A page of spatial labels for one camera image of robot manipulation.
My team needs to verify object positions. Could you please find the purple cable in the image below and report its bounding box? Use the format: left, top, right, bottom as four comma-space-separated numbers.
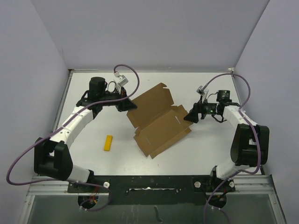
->
203, 73, 262, 224
6, 64, 140, 186

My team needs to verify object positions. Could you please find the brown cardboard box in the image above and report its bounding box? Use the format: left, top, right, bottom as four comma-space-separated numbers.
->
127, 83, 192, 159

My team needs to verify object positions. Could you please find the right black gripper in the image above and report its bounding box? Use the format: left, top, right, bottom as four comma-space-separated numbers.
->
184, 96, 219, 123

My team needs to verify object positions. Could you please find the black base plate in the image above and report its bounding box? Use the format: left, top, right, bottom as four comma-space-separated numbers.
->
67, 175, 235, 209

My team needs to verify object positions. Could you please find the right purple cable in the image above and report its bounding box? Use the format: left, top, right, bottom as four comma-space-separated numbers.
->
203, 73, 262, 224

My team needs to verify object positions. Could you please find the yellow rectangular block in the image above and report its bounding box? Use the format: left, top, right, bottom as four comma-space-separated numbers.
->
103, 135, 113, 151

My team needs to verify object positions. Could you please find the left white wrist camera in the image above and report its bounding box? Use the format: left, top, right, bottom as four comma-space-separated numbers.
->
114, 71, 128, 93

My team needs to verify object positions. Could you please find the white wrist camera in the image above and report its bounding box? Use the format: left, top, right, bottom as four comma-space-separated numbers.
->
114, 71, 128, 93
196, 86, 209, 103

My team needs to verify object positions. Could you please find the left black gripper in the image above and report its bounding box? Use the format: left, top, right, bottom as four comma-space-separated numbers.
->
100, 86, 137, 112

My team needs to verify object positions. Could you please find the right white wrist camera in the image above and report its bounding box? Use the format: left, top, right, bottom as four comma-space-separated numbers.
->
196, 86, 209, 103

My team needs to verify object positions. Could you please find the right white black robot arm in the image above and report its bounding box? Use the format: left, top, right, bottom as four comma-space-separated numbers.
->
184, 89, 270, 191

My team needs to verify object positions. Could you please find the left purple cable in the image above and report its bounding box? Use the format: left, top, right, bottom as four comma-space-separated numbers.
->
6, 64, 140, 186

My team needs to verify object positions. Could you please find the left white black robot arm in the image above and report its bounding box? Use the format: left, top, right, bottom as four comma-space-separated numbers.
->
34, 72, 137, 192

